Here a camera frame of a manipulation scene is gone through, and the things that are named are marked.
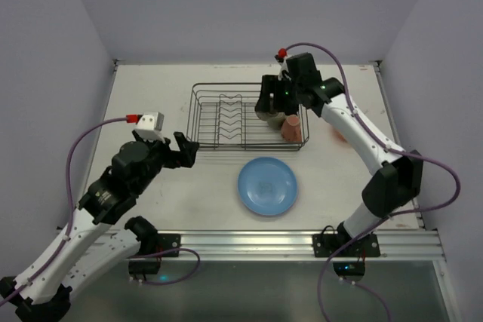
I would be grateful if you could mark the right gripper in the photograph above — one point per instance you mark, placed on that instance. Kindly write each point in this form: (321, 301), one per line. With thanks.
(275, 92)

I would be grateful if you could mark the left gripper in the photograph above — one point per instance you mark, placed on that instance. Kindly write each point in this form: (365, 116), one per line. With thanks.
(170, 154)

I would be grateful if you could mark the pink cup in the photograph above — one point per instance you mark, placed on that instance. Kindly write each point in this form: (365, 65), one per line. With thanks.
(291, 129)

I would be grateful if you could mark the orange white bowl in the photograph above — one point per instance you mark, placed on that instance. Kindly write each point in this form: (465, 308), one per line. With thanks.
(338, 136)

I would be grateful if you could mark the blue plate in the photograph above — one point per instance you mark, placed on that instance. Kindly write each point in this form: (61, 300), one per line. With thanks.
(267, 186)

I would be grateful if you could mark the speckled grey cup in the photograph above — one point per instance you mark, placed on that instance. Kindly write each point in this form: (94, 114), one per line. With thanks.
(265, 115)

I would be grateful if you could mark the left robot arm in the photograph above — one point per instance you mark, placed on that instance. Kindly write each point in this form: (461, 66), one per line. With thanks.
(45, 290)

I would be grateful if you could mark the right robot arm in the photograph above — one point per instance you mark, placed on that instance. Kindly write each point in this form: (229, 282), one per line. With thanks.
(395, 173)

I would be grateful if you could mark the grey-green cup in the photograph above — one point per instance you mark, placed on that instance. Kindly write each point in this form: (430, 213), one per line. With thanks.
(276, 121)

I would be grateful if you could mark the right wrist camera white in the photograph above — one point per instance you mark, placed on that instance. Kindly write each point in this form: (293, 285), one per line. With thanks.
(281, 57)

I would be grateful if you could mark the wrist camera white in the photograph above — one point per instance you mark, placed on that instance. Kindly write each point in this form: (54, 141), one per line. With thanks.
(149, 126)
(281, 57)

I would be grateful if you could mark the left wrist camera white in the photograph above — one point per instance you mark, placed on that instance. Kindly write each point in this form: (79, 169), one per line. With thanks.
(149, 126)

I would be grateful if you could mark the black wire dish rack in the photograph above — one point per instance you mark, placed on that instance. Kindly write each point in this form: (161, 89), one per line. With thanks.
(222, 117)

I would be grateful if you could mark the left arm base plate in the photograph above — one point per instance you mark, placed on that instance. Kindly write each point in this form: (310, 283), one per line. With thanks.
(168, 243)

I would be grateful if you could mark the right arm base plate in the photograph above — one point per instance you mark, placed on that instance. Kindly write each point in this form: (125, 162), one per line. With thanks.
(330, 239)

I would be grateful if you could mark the aluminium rail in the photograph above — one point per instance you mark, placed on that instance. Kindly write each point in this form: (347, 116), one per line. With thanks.
(299, 246)

